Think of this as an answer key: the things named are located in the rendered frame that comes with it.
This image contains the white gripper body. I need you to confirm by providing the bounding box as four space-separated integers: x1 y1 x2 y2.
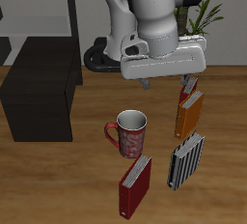
120 35 208 81

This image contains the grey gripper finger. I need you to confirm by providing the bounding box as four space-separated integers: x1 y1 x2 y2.
138 77 151 91
179 73 192 88

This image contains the small red book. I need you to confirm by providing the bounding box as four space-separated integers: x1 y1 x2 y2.
178 76 199 105

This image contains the orange book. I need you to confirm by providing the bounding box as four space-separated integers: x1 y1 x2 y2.
174 90 206 141

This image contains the black and white striped book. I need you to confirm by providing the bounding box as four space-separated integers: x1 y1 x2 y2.
166 131 206 191

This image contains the large red book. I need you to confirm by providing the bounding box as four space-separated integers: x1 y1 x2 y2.
118 154 153 221

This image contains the red patterned mug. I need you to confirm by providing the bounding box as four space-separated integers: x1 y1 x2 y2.
103 109 149 160

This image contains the green pot plant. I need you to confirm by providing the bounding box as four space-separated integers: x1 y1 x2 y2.
174 0 229 38

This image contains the dark brown desk caddy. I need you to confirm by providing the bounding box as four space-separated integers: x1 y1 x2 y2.
0 36 84 143

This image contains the flat black base plate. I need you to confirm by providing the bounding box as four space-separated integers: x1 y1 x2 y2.
83 37 124 73

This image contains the grey shelf with dark post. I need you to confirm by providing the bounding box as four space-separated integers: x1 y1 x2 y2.
0 0 84 86

